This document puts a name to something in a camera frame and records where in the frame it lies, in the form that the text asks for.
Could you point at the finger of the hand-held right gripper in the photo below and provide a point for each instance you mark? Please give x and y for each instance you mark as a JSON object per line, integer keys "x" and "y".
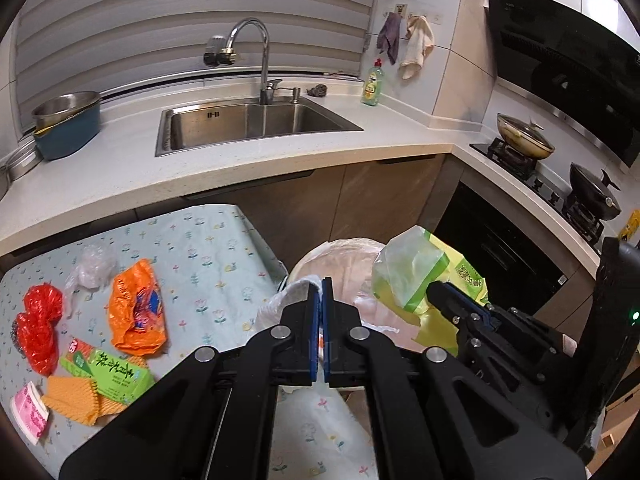
{"x": 475, "y": 305}
{"x": 445, "y": 305}

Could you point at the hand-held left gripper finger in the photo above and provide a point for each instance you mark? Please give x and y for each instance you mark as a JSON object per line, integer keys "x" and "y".
{"x": 326, "y": 310}
{"x": 314, "y": 312}

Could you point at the green yellow plastic bag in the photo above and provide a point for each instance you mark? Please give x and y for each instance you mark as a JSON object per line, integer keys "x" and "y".
{"x": 410, "y": 270}

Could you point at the clear bin liner bag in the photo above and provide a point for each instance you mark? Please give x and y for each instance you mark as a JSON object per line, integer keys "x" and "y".
{"x": 360, "y": 260}

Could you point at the orange plastic bag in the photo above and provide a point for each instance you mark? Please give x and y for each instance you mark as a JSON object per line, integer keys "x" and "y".
{"x": 135, "y": 310}

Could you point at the green labelled packet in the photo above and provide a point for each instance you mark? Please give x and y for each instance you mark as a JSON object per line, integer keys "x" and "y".
{"x": 115, "y": 372}

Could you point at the clear plastic bag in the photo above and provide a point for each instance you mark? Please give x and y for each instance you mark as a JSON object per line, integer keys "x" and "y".
{"x": 92, "y": 267}

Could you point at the orange waffle cloth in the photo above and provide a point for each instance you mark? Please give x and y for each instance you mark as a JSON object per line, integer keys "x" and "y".
{"x": 70, "y": 397}

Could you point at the red plastic bag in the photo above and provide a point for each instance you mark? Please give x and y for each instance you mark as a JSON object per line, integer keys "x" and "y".
{"x": 40, "y": 325}

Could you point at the pink wrapper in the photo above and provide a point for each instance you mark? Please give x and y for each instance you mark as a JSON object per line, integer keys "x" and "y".
{"x": 30, "y": 412}

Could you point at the black built-in oven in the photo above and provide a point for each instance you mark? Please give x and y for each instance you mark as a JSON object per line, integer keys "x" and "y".
{"x": 500, "y": 245}

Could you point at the wooden base cabinet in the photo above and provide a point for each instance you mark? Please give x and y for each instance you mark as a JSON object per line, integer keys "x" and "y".
{"x": 325, "y": 200}

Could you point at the floral tablecloth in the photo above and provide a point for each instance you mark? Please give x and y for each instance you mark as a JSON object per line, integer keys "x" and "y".
{"x": 210, "y": 260}

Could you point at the gas stove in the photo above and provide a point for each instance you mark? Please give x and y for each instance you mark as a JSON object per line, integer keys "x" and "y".
{"x": 520, "y": 165}

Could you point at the black frying pan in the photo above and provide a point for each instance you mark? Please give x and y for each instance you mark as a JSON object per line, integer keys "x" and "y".
{"x": 592, "y": 192}

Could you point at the wok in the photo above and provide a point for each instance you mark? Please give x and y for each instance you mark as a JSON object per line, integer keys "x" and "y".
{"x": 537, "y": 154}

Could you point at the yellow item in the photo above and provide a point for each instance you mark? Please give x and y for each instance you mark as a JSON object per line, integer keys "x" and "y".
{"x": 632, "y": 225}

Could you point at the lidded frying pan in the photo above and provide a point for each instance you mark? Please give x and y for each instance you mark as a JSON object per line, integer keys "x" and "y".
{"x": 522, "y": 132}

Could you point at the stainless steel sink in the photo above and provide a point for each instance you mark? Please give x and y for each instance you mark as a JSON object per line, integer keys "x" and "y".
{"x": 250, "y": 120}

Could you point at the soap dispenser pump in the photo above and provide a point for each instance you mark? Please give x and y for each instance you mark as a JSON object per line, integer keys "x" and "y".
{"x": 296, "y": 95}

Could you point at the steel wool scrubber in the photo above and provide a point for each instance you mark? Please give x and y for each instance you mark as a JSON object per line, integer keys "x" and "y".
{"x": 318, "y": 91}

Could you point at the green dish soap bottle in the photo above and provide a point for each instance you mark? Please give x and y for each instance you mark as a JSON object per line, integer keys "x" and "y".
{"x": 372, "y": 87}

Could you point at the beige cloth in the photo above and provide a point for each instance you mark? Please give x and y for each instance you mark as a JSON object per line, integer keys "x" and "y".
{"x": 417, "y": 47}

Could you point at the black range hood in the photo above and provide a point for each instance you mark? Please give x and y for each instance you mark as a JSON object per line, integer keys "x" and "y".
{"x": 575, "y": 60}

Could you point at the chrome faucet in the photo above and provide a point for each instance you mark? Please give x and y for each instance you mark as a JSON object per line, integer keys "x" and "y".
{"x": 264, "y": 50}

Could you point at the purple cloth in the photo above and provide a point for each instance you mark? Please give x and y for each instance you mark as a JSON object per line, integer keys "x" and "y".
{"x": 390, "y": 37}

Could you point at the blue basin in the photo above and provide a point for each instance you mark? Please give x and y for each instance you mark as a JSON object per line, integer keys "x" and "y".
{"x": 70, "y": 132}

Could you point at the grey window blinds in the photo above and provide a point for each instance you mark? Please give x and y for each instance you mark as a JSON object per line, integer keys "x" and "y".
{"x": 175, "y": 20}

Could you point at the lidded steel pot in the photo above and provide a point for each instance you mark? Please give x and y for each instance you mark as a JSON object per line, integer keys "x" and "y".
{"x": 22, "y": 160}

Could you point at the wall hook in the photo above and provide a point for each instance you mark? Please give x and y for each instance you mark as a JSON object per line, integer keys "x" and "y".
{"x": 400, "y": 8}

